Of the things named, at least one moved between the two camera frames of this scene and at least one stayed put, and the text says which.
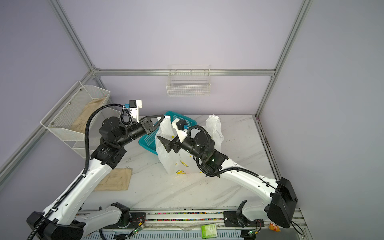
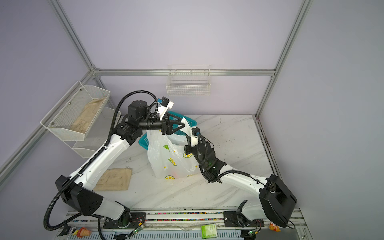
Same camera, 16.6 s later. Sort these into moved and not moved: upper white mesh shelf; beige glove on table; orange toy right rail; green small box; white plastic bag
Moved: white plastic bag
Not moved: upper white mesh shelf; green small box; orange toy right rail; beige glove on table
